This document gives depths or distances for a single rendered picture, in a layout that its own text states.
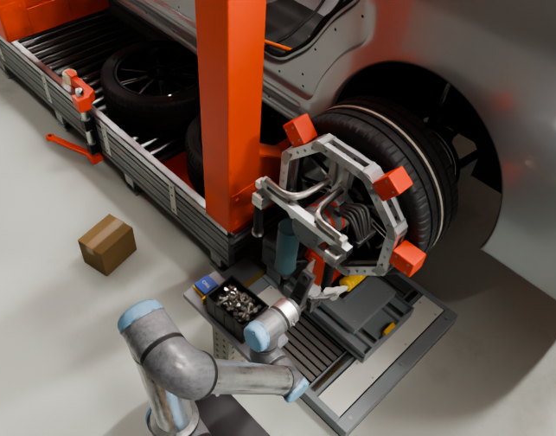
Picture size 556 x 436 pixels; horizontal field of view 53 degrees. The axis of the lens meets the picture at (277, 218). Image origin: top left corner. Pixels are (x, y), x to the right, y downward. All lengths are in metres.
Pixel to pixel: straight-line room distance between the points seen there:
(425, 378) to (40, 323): 1.80
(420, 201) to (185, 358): 0.95
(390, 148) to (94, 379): 1.62
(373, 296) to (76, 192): 1.78
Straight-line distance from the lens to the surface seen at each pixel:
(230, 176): 2.15
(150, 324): 1.35
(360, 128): 1.91
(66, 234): 3.19
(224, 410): 2.22
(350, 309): 2.56
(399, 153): 1.88
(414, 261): 1.93
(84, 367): 2.71
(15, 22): 3.69
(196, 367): 1.33
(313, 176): 2.28
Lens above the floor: 2.34
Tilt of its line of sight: 48 degrees down
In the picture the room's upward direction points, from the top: 5 degrees clockwise
